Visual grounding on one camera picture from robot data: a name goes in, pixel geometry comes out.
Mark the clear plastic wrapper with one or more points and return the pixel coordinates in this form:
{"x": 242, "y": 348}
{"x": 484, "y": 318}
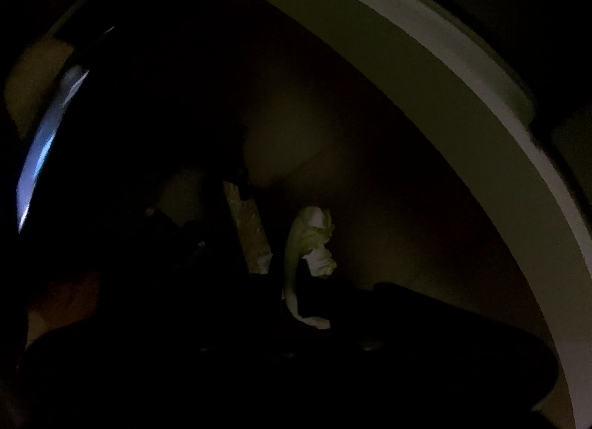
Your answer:
{"x": 247, "y": 230}

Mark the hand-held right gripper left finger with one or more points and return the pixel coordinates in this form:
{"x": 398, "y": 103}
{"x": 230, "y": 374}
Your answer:
{"x": 273, "y": 299}

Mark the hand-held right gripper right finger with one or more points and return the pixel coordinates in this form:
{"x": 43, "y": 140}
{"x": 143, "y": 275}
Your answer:
{"x": 397, "y": 295}

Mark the pale green lettuce piece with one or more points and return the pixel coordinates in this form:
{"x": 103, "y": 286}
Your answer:
{"x": 314, "y": 230}

